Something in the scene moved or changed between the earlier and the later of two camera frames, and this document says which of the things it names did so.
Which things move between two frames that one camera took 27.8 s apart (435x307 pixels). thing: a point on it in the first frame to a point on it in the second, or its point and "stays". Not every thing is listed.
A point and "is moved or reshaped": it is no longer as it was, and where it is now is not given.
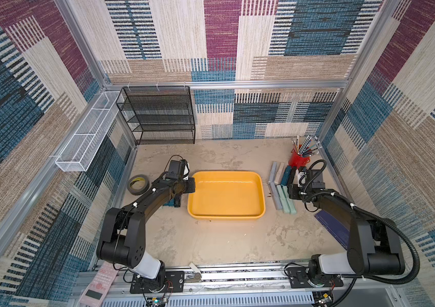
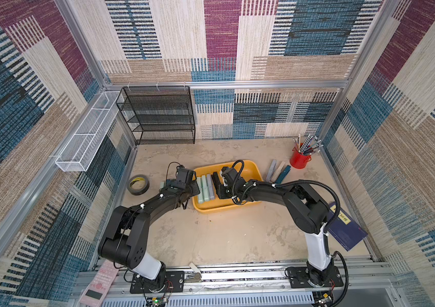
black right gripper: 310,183 to 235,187
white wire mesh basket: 79,153 stays
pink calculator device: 97,290 stays
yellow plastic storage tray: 227,195 is moved or reshaped
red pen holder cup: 297,160 stays
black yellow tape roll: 138,184 stays
